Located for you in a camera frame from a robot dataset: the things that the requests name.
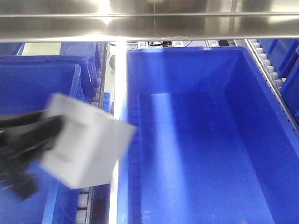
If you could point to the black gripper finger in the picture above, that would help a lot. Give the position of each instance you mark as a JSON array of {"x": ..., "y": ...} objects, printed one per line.
[{"x": 33, "y": 130}]

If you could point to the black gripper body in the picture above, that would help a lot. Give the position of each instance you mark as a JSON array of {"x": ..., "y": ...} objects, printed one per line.
[{"x": 13, "y": 172}]

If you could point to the gray square foam base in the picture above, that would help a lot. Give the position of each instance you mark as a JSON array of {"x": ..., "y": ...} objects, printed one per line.
[{"x": 90, "y": 143}]

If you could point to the blue bin left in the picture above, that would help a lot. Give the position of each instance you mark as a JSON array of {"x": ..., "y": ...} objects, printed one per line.
[{"x": 27, "y": 88}]

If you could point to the large blue target bin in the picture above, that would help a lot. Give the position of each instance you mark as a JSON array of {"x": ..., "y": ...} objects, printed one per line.
[{"x": 212, "y": 145}]

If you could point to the steel roller shelving rack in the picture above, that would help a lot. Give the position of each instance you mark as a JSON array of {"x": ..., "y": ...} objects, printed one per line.
[{"x": 146, "y": 20}]

